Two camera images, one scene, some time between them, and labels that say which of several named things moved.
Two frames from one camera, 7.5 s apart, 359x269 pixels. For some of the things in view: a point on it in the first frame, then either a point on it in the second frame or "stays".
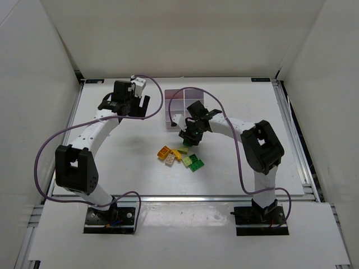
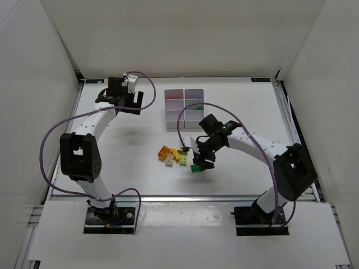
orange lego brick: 164,153 stays
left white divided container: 177,107 stays
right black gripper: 190,135 → 202,158
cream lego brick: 169,159 stays
